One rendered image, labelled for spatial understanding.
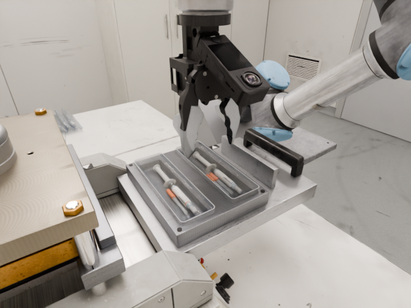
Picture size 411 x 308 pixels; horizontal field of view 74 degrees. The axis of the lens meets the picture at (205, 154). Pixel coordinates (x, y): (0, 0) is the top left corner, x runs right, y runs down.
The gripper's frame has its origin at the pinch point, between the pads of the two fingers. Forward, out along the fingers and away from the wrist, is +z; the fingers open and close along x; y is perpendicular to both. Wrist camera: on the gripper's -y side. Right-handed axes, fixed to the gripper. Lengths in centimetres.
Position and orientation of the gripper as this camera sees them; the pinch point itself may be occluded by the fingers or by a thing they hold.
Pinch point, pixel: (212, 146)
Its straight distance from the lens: 45.9
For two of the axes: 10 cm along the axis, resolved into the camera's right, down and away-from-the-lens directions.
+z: 0.0, 8.6, 5.1
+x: -8.4, 2.8, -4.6
